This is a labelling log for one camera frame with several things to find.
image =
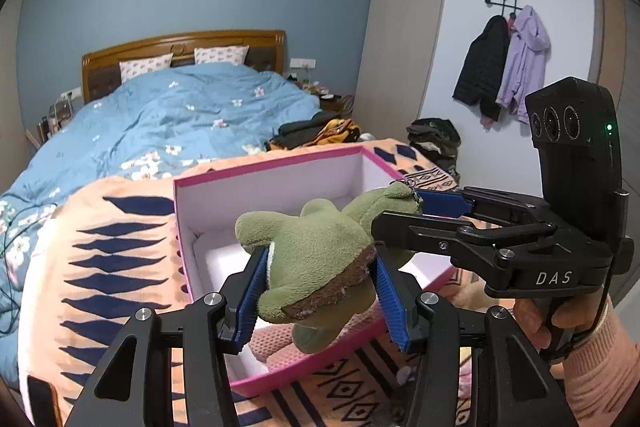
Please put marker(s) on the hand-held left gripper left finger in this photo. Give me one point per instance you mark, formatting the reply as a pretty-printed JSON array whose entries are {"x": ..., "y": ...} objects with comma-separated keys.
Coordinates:
[{"x": 252, "y": 292}]

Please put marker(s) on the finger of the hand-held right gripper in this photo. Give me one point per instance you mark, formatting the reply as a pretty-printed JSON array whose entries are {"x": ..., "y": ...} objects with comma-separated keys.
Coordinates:
[
  {"x": 415, "y": 232},
  {"x": 442, "y": 203}
]

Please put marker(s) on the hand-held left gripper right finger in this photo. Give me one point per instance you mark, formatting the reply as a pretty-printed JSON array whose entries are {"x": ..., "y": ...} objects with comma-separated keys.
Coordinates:
[{"x": 392, "y": 302}]

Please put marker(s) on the green plush toy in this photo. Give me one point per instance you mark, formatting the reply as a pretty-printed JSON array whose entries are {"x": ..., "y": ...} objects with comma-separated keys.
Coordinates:
[{"x": 310, "y": 257}]

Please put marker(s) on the pink cardboard box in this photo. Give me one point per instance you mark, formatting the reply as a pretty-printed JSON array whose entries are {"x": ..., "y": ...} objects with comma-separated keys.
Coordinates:
[{"x": 265, "y": 187}]

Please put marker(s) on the person's right forearm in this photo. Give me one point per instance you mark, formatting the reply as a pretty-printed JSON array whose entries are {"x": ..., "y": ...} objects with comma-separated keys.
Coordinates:
[{"x": 600, "y": 382}]

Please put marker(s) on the person's right hand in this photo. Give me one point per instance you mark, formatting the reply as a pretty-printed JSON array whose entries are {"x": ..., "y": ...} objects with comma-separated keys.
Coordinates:
[{"x": 525, "y": 317}]

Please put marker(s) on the pink knitted toy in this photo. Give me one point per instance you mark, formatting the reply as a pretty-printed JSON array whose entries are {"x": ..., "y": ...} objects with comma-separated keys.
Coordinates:
[{"x": 270, "y": 342}]

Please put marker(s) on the pile of dark clothes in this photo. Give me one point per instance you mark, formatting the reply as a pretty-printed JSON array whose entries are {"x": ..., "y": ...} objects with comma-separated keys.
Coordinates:
[{"x": 432, "y": 137}]

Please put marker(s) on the yellow and black garment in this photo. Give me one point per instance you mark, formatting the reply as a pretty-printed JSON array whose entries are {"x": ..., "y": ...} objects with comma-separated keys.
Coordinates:
[{"x": 342, "y": 132}]

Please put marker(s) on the orange patterned blanket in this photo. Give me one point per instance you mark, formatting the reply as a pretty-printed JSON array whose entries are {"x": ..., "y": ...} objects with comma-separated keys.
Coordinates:
[{"x": 125, "y": 257}]

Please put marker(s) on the purple jacket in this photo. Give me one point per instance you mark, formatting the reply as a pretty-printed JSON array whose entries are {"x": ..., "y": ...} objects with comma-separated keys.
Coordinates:
[{"x": 525, "y": 57}]

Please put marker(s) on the black puffer jacket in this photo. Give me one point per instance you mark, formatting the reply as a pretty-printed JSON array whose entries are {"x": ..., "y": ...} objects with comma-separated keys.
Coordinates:
[{"x": 480, "y": 67}]

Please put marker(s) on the wooden nightstand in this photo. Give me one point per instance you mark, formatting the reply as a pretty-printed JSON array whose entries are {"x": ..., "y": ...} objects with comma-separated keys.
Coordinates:
[{"x": 336, "y": 105}]

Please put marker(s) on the beige door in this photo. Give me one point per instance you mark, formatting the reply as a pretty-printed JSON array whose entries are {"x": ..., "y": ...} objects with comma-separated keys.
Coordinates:
[{"x": 615, "y": 32}]

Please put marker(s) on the blue floral duvet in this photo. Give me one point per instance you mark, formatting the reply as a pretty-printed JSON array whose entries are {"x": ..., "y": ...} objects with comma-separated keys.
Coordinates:
[{"x": 175, "y": 117}]

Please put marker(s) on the white patterned pillow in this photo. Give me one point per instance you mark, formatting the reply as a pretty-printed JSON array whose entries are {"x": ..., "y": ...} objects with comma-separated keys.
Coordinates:
[
  {"x": 220, "y": 55},
  {"x": 145, "y": 68}
]

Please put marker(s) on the wooden bed headboard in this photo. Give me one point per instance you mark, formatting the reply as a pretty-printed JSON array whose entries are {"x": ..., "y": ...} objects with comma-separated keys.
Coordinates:
[{"x": 150, "y": 49}]

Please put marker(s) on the cluttered bedside table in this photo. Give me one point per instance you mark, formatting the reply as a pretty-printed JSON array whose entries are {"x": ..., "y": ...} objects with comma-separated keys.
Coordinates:
[{"x": 52, "y": 119}]

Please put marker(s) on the white wall socket plate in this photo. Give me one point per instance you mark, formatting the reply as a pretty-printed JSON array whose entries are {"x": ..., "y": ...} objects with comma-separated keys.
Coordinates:
[{"x": 302, "y": 63}]

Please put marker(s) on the black wall coat rack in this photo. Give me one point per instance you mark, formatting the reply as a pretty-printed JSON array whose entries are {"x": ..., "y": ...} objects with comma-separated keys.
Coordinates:
[{"x": 503, "y": 2}]

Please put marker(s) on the white wall socket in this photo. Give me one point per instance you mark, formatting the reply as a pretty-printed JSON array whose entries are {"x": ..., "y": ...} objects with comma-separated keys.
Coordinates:
[{"x": 70, "y": 94}]

